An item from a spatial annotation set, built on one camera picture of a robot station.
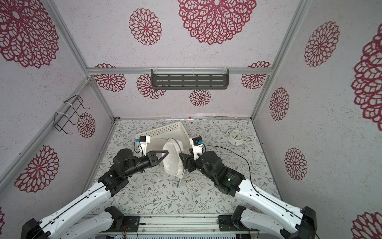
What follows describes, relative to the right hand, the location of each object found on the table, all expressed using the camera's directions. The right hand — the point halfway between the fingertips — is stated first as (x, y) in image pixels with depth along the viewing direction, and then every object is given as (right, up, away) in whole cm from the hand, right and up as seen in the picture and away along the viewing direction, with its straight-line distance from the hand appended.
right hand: (187, 152), depth 70 cm
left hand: (-9, 0, -1) cm, 9 cm away
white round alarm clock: (+33, +6, +33) cm, 47 cm away
